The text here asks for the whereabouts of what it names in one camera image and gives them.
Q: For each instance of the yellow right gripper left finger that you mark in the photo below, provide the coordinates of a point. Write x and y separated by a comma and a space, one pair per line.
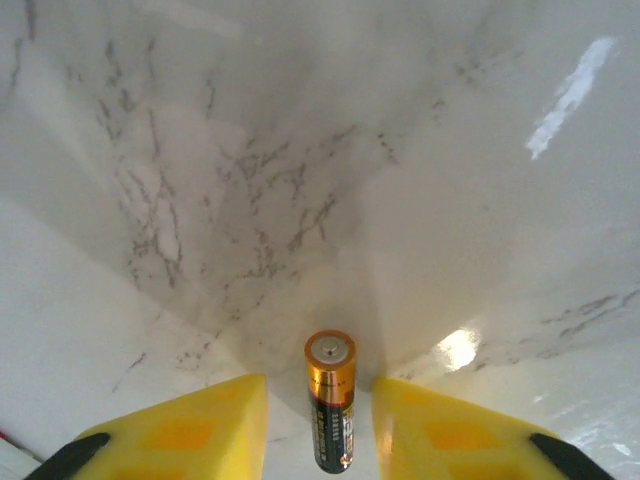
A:
190, 435

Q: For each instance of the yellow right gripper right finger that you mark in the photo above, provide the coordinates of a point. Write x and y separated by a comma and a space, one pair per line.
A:
450, 440

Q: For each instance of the black and gold AAA battery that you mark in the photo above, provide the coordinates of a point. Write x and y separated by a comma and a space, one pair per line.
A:
331, 405

